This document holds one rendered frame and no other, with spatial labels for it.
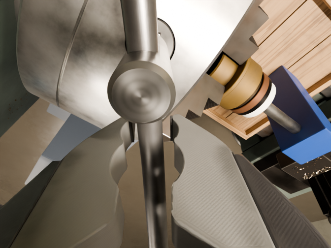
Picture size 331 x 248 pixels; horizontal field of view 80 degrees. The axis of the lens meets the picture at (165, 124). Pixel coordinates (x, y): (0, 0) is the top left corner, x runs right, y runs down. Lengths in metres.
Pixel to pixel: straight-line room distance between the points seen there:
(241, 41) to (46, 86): 0.23
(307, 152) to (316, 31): 0.27
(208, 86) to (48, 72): 0.19
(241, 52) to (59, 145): 0.48
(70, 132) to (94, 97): 0.44
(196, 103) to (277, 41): 0.33
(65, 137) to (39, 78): 0.42
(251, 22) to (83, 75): 0.20
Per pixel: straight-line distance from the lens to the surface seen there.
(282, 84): 0.53
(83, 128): 0.64
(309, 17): 0.55
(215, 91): 0.28
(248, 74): 0.30
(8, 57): 0.27
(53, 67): 0.18
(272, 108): 0.38
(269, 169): 0.72
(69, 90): 0.19
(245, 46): 0.29
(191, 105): 0.26
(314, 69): 0.62
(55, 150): 0.58
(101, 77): 0.16
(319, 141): 0.43
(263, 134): 0.75
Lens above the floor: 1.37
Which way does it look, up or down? 47 degrees down
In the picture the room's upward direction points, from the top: 171 degrees counter-clockwise
